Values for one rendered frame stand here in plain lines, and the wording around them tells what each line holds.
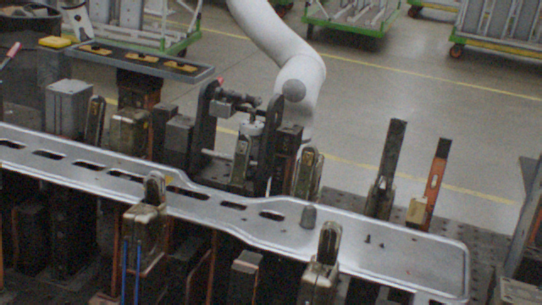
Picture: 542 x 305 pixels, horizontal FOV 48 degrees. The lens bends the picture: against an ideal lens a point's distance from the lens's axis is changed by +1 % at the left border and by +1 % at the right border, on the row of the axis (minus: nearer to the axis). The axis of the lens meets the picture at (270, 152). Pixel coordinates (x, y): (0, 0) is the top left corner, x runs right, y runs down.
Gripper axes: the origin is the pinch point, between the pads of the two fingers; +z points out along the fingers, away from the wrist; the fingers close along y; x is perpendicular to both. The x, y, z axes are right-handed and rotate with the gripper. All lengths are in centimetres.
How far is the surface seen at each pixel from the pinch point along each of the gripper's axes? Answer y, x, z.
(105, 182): -73, 2, -3
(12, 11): 208, 47, 57
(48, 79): -20.8, 11.7, -3.9
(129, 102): -35.9, -7.4, 1.0
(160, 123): -53, -13, -1
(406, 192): 76, -151, 178
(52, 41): -17.9, 7.6, -13.1
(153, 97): -36.6, -13.7, 1.2
